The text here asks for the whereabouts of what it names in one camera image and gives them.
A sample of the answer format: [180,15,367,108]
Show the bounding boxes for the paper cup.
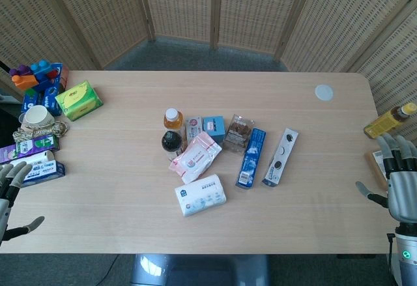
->
[20,105,55,133]

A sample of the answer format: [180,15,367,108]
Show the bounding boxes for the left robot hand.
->
[0,161,46,242]

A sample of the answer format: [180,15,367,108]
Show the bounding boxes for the pink white small box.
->
[185,116,203,147]

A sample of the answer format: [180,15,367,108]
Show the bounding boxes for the blue snack box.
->
[40,63,70,117]

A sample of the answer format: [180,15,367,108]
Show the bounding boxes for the white round table cap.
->
[315,84,335,102]

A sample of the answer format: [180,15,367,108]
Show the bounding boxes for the pink wet wipes pack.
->
[168,132,223,184]

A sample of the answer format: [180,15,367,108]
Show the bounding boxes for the coiled braided rope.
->
[12,121,70,143]

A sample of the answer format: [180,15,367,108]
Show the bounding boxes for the brown snack packet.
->
[222,113,255,152]

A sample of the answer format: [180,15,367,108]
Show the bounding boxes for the blue cookie package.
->
[235,127,267,188]

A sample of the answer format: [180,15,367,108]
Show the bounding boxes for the colourful toy building blocks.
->
[8,59,59,93]

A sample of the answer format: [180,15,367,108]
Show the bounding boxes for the orange juice bottle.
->
[163,107,185,140]

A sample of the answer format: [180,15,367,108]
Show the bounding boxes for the woven folding screen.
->
[0,0,417,147]

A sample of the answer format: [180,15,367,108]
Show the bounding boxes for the green tissue box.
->
[54,80,104,122]

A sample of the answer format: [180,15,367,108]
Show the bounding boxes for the purple green carton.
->
[0,134,61,165]

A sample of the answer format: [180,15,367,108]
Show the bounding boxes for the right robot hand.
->
[355,133,417,224]

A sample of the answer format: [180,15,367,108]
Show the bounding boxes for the blue white tissue box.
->
[20,160,66,188]

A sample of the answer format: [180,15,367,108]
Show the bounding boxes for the white tissue pack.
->
[174,173,227,218]

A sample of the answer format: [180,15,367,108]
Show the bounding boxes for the blue tissue pack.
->
[20,91,43,113]

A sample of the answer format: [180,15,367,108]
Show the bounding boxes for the white oreo cookie box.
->
[261,128,300,188]

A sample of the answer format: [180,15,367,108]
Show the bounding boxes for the light blue small box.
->
[202,115,226,139]

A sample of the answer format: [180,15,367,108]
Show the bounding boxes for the yellow tea bottle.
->
[363,102,417,139]

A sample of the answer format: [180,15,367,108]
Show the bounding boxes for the black cable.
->
[94,253,120,286]

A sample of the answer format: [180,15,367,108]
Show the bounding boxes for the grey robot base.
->
[130,253,271,286]

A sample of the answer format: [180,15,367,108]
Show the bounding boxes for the black drink bottle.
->
[161,130,184,162]

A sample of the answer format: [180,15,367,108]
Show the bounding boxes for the brown cardboard box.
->
[364,149,392,192]

